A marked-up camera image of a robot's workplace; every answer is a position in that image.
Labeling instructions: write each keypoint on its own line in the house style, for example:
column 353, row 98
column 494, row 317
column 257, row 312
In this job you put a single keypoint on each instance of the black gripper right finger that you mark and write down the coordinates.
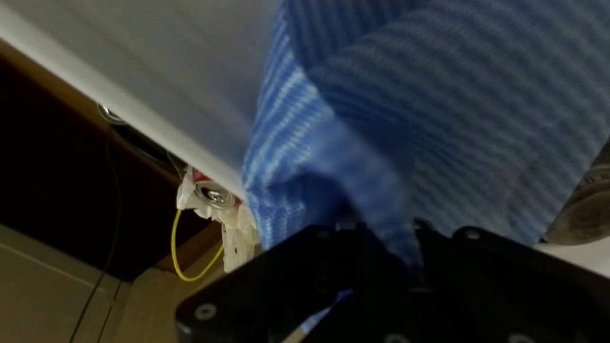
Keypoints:
column 444, row 268

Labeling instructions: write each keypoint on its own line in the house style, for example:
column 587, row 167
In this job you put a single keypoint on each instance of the back right stove burner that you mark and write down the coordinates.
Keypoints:
column 585, row 216

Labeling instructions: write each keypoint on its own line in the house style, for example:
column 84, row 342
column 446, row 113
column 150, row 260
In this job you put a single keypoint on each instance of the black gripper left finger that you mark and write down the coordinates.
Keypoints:
column 364, row 266

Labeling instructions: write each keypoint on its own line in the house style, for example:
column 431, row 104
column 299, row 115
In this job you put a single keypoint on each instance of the blue fabric cloth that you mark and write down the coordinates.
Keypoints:
column 454, row 111

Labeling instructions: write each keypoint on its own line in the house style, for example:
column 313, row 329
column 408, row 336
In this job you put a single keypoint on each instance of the white gas stove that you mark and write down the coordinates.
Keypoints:
column 187, row 73

